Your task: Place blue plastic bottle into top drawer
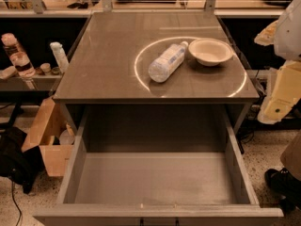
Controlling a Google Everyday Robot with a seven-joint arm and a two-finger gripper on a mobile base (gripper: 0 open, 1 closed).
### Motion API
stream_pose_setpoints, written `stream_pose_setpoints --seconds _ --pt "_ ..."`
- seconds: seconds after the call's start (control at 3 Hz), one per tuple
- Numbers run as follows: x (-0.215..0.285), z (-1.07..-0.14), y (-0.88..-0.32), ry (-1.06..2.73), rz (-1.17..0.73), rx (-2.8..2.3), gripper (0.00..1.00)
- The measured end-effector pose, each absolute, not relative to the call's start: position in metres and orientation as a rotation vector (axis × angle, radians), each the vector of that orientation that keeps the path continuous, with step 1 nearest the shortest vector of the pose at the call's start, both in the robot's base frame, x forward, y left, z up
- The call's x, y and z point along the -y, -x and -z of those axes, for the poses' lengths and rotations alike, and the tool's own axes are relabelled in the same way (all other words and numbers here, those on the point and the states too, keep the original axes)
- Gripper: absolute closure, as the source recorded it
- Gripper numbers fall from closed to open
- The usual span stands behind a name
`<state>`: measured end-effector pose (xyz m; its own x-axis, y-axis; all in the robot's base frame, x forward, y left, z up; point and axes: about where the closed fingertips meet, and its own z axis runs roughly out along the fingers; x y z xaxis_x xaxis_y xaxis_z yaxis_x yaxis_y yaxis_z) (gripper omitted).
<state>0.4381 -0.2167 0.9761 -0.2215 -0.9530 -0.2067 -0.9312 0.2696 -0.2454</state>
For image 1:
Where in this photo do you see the grey drawer cabinet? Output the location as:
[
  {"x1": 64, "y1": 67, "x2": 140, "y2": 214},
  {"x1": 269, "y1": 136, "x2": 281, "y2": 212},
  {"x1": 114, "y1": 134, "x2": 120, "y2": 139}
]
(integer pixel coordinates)
[{"x1": 54, "y1": 12, "x2": 259, "y2": 153}]

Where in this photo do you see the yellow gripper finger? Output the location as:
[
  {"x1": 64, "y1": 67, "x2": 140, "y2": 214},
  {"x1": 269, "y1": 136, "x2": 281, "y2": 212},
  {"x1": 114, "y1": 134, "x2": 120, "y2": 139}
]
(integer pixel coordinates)
[
  {"x1": 254, "y1": 21, "x2": 277, "y2": 46},
  {"x1": 257, "y1": 60, "x2": 301, "y2": 124}
]

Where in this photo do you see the brown trouser leg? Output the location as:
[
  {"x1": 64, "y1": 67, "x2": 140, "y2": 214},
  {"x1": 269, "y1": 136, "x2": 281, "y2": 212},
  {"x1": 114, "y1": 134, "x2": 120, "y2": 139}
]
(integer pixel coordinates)
[{"x1": 280, "y1": 137, "x2": 301, "y2": 181}]

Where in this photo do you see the black cable on floor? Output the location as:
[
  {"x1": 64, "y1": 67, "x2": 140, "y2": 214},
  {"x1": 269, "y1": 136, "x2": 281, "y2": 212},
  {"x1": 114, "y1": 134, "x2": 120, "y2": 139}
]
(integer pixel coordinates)
[{"x1": 10, "y1": 181, "x2": 24, "y2": 226}]

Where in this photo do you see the small jar on shelf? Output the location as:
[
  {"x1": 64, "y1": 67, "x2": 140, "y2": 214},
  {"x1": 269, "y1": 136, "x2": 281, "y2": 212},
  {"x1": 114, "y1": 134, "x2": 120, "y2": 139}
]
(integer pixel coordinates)
[{"x1": 40, "y1": 63, "x2": 51, "y2": 74}]

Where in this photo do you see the wooden box on floor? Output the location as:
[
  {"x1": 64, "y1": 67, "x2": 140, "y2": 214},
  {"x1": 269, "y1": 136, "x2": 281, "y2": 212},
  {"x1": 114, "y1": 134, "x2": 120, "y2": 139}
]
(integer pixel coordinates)
[{"x1": 22, "y1": 98, "x2": 74, "y2": 177}]

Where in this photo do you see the open grey top drawer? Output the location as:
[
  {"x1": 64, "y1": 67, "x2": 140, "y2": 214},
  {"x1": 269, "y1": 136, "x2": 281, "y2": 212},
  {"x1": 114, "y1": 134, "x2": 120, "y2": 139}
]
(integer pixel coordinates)
[{"x1": 34, "y1": 105, "x2": 283, "y2": 226}]

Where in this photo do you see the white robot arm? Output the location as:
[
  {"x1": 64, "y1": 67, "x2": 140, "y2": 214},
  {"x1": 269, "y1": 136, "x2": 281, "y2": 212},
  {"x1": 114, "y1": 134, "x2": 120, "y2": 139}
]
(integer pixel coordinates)
[{"x1": 254, "y1": 0, "x2": 301, "y2": 124}]

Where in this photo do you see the clear blue plastic bottle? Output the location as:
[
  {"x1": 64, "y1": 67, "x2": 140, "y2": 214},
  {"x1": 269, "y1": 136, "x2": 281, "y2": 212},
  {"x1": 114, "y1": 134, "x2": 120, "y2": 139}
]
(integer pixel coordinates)
[{"x1": 149, "y1": 41, "x2": 188, "y2": 83}]

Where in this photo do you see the pale object on shelf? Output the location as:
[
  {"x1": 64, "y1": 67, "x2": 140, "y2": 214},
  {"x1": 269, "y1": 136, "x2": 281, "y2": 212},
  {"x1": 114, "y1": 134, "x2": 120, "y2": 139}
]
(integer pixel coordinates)
[{"x1": 0, "y1": 66, "x2": 17, "y2": 80}]

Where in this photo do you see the white bottle on shelf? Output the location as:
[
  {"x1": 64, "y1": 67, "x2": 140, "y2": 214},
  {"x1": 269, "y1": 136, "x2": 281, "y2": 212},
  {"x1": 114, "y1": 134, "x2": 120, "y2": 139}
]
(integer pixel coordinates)
[{"x1": 50, "y1": 41, "x2": 69, "y2": 73}]

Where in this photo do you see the white paper bowl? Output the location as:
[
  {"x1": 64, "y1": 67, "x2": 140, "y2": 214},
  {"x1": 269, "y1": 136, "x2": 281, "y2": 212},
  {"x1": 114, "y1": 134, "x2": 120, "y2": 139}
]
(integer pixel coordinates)
[{"x1": 188, "y1": 38, "x2": 233, "y2": 67}]

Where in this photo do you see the black bag on floor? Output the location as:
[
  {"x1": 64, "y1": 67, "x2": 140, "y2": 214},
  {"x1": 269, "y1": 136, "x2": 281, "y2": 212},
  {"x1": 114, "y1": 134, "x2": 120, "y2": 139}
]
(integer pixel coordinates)
[{"x1": 0, "y1": 127, "x2": 44, "y2": 194}]

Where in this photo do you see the red labelled bottle on shelf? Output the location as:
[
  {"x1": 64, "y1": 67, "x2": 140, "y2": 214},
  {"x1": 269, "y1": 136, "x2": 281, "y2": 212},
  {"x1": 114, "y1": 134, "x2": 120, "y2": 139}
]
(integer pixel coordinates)
[{"x1": 1, "y1": 33, "x2": 36, "y2": 78}]

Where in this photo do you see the black shoe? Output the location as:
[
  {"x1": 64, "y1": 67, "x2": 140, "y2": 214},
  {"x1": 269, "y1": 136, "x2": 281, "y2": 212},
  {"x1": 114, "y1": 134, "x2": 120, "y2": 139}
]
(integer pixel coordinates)
[{"x1": 264, "y1": 168, "x2": 301, "y2": 214}]

